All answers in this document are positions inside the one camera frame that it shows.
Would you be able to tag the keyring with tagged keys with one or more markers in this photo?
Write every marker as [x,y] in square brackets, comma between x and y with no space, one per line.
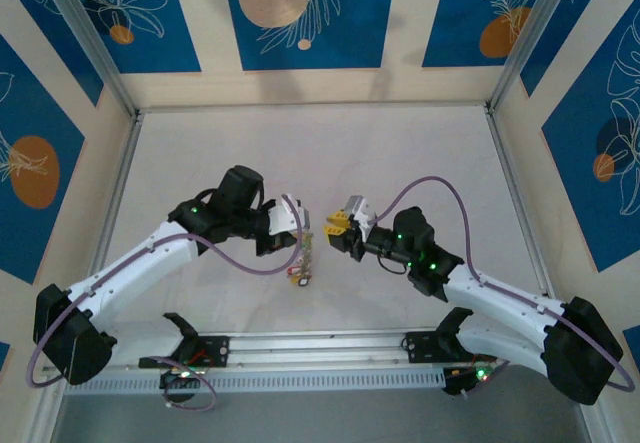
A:
[304,258]

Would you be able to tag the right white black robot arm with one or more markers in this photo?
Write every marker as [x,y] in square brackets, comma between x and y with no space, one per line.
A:
[500,298]

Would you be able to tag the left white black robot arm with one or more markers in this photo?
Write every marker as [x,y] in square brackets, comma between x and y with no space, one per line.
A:
[130,273]

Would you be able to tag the grey metal panel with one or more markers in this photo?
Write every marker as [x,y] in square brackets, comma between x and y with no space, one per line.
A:
[320,418]

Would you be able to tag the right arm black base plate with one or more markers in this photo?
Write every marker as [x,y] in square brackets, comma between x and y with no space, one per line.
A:
[417,348]

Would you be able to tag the wide aluminium mounting rail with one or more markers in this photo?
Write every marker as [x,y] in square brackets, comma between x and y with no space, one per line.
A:
[320,350]

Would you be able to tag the aluminium side rail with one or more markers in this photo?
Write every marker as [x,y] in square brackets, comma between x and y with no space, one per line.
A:
[516,188]
[111,213]

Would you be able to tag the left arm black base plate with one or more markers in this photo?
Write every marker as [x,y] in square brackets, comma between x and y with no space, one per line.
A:
[220,350]

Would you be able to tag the aluminium frame post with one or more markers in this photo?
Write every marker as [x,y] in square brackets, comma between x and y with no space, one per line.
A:
[530,38]
[92,38]

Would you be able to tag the short aluminium post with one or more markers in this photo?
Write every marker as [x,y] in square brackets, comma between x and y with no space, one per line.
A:
[45,413]
[597,420]

